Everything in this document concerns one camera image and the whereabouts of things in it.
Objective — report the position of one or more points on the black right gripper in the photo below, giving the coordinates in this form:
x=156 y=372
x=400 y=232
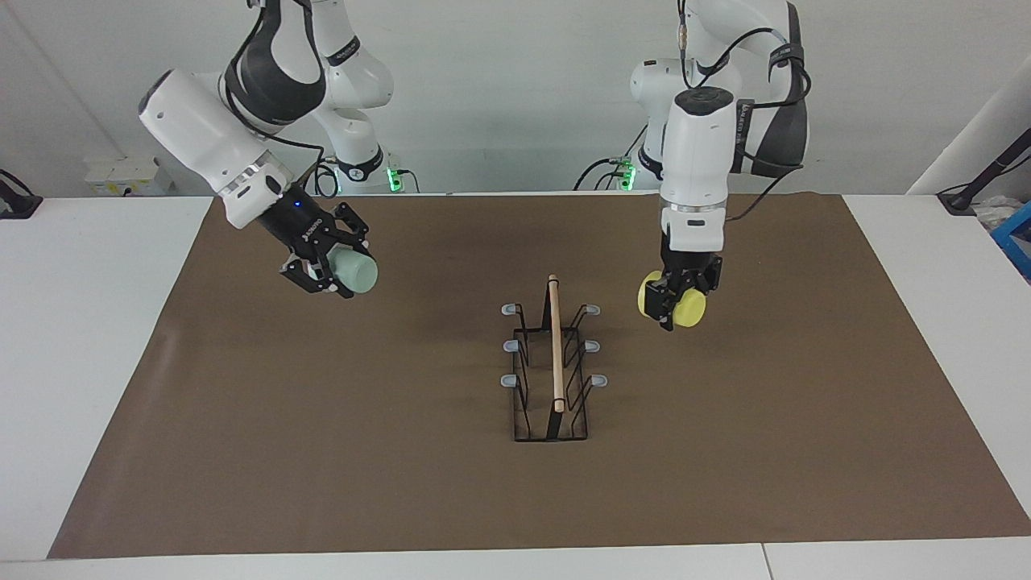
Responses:
x=302 y=229

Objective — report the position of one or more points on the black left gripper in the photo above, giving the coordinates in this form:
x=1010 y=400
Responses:
x=691 y=264

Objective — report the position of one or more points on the yellow cup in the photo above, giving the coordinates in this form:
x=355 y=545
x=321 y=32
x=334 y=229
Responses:
x=691 y=312

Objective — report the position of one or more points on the pale green cup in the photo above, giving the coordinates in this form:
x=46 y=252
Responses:
x=360 y=274

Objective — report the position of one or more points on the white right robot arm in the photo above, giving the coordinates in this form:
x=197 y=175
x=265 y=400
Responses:
x=201 y=129

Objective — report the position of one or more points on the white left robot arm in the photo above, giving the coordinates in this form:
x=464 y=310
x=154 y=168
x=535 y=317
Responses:
x=697 y=153

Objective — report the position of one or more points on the brown table mat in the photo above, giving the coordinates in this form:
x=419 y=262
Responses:
x=362 y=451

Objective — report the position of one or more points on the white power socket box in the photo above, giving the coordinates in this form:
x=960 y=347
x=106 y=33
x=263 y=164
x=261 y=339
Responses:
x=129 y=177

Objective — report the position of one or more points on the crumpled clear plastic wrap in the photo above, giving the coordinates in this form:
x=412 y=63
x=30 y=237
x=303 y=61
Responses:
x=995 y=213

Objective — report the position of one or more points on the blue box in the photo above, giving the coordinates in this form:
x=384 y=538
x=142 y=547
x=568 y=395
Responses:
x=1016 y=242

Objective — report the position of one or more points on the white slanted pole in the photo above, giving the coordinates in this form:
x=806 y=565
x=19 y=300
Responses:
x=999 y=129

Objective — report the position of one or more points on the black clamp mount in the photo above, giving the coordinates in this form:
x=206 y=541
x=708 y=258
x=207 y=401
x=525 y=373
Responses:
x=16 y=205

